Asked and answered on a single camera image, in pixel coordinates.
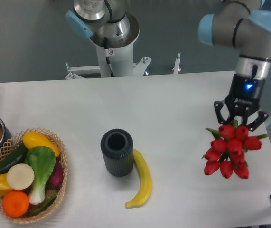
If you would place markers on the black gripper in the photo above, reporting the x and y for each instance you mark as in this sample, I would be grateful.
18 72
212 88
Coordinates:
243 100

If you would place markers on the red tulip bouquet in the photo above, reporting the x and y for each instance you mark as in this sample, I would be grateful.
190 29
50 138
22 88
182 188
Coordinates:
228 148

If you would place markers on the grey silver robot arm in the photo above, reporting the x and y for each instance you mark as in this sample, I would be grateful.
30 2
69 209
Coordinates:
242 25

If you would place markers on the yellow banana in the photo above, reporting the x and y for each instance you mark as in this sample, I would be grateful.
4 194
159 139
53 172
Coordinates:
145 190

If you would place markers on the dark grey ribbed vase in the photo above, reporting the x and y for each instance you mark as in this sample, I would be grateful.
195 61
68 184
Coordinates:
117 149

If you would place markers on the purple red sweet potato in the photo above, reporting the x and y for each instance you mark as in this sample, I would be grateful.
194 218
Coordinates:
56 177

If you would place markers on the green bok choy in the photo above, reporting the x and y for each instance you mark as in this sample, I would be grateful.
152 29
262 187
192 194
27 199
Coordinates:
42 161

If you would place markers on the green chili pepper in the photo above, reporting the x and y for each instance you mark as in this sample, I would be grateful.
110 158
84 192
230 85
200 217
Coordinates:
44 206

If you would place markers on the yellow squash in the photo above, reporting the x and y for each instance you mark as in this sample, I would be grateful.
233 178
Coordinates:
35 139

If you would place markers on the woven wicker basket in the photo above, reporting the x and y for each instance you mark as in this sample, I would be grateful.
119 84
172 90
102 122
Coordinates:
9 146

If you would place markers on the dark green cucumber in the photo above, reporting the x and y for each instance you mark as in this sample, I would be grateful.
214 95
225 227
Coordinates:
14 158

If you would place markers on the white round onion slice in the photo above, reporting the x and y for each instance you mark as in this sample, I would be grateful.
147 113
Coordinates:
20 176

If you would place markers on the orange fruit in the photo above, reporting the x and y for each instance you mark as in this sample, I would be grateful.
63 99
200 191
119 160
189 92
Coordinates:
15 204

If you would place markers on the yellow bell pepper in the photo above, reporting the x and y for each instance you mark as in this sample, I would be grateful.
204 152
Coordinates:
4 186

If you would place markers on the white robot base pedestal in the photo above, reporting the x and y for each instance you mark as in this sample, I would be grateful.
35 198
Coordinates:
112 62

